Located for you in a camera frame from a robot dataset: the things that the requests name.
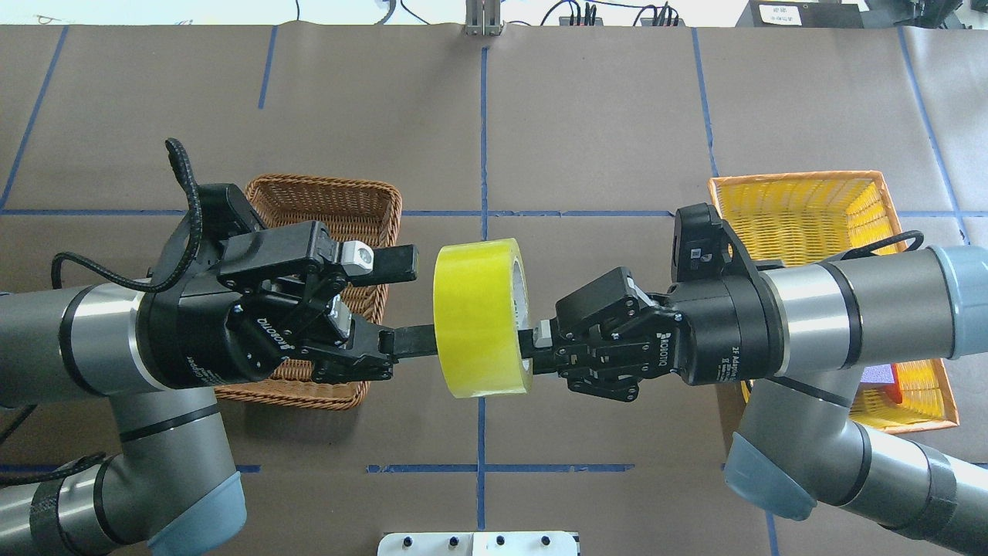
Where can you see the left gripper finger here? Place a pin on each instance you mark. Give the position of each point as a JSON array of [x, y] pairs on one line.
[[366, 267], [409, 342]]

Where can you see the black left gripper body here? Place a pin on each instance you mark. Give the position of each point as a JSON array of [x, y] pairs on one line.
[[191, 340]]

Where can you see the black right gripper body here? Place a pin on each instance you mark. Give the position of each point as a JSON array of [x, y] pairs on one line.
[[724, 332]]

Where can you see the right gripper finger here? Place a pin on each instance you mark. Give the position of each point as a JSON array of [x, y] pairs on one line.
[[532, 364], [538, 338]]

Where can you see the yellow-green tape roll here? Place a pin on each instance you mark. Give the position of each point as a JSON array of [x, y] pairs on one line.
[[480, 304]]

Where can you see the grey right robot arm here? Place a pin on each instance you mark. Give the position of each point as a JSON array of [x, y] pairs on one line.
[[809, 342]]

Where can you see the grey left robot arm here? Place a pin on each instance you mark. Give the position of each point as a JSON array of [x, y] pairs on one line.
[[308, 491]]

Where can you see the yellow woven plastic basket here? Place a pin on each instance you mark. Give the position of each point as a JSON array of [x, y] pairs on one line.
[[803, 217]]

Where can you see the purple foam block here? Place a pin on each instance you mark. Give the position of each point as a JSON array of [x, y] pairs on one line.
[[878, 376]]

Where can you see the black box white label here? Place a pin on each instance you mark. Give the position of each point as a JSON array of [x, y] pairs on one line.
[[800, 14]]

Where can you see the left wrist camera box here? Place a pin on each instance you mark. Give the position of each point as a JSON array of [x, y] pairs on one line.
[[225, 212]]

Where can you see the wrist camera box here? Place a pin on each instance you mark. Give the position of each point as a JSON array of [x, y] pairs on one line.
[[705, 246], [225, 212]]

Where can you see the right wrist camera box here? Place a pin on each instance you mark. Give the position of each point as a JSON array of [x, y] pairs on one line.
[[705, 246]]

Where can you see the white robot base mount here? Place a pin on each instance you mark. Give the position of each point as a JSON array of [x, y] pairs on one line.
[[480, 543]]

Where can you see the grey metal post bracket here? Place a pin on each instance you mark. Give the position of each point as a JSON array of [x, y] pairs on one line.
[[483, 18]]

